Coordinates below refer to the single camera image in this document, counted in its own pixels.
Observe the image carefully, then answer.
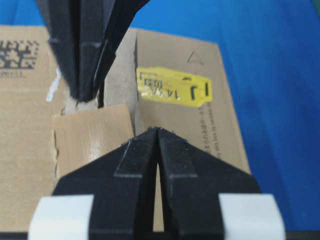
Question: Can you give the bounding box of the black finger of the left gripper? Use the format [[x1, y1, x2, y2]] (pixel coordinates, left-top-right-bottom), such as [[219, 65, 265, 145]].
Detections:
[[93, 0, 148, 97], [37, 0, 103, 102]]

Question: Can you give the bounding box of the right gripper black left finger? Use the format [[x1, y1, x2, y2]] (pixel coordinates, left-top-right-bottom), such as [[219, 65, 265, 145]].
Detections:
[[27, 126, 158, 240]]

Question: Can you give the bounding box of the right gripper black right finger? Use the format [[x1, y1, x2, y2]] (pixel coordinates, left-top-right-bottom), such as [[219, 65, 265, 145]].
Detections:
[[156, 126, 286, 240]]

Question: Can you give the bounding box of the brown tape strip piece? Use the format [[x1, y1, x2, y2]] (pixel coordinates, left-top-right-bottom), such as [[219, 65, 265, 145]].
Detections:
[[53, 104, 134, 178]]

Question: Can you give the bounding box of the brown cardboard box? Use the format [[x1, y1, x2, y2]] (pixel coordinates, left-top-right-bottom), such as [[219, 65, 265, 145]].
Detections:
[[0, 26, 250, 232]]

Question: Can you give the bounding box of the blue table cloth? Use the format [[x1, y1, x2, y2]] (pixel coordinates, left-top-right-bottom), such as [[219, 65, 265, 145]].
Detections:
[[0, 0, 320, 231]]

